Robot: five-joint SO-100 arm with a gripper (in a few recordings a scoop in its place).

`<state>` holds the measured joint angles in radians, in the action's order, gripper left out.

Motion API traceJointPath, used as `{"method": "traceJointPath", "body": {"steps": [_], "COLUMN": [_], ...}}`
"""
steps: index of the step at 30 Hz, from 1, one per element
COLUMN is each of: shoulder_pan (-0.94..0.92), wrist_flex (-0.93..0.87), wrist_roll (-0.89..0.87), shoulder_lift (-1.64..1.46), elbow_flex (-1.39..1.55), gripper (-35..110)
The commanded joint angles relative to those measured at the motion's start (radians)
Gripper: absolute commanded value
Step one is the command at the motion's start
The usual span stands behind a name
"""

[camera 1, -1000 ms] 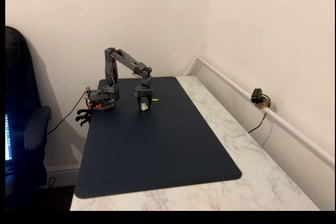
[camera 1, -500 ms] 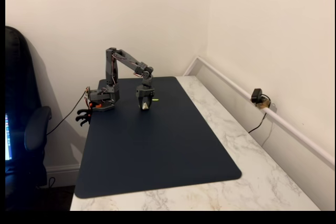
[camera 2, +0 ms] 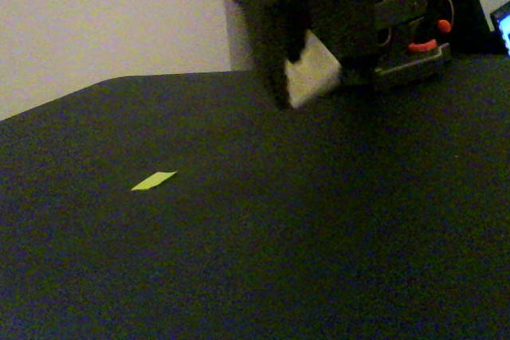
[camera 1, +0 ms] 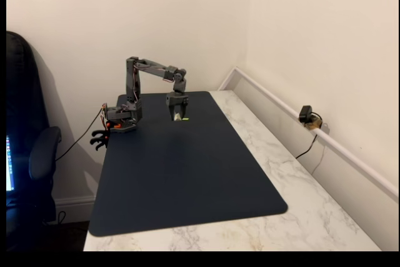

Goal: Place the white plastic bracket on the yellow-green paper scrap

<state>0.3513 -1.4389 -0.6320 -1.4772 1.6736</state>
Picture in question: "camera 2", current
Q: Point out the dark navy desk mat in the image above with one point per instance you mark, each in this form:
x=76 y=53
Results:
x=255 y=256

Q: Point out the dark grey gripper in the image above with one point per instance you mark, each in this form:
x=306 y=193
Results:
x=288 y=33

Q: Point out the black clamp with orange pads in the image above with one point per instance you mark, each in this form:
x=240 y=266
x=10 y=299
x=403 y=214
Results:
x=422 y=46

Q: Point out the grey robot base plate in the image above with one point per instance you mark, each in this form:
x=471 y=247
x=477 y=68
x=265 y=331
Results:
x=414 y=67

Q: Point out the yellow-green tape marker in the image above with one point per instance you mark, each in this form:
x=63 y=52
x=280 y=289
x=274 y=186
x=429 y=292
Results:
x=153 y=181

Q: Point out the white 3D-printed plastic part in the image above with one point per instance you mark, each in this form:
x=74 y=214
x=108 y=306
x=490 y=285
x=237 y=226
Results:
x=315 y=73

